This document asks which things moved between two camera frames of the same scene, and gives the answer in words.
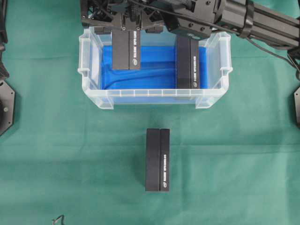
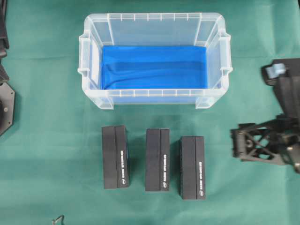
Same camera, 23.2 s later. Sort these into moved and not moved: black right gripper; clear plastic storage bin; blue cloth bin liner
Moved: black right gripper
Not moved: blue cloth bin liner; clear plastic storage bin
